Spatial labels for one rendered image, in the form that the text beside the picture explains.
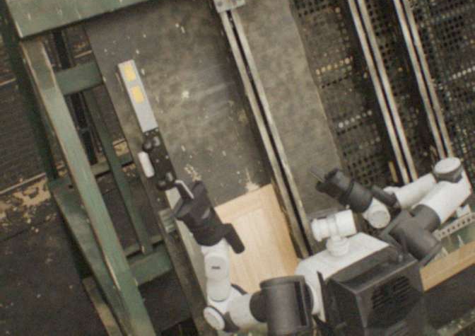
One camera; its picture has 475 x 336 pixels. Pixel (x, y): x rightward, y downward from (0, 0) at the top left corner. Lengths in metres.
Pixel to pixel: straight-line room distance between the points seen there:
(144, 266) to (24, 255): 1.97
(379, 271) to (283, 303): 0.26
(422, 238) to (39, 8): 1.26
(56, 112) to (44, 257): 2.10
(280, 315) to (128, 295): 0.56
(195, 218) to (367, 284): 0.46
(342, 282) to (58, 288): 2.35
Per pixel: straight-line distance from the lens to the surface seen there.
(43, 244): 4.06
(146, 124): 2.02
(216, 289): 1.88
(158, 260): 2.14
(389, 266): 1.69
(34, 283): 3.85
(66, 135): 1.96
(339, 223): 1.74
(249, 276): 2.20
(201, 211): 1.65
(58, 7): 1.94
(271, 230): 2.20
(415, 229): 1.88
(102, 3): 1.97
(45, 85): 1.96
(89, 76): 2.07
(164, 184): 1.91
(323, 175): 2.03
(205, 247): 1.74
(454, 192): 1.99
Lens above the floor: 2.65
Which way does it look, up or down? 37 degrees down
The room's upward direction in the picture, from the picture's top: 6 degrees counter-clockwise
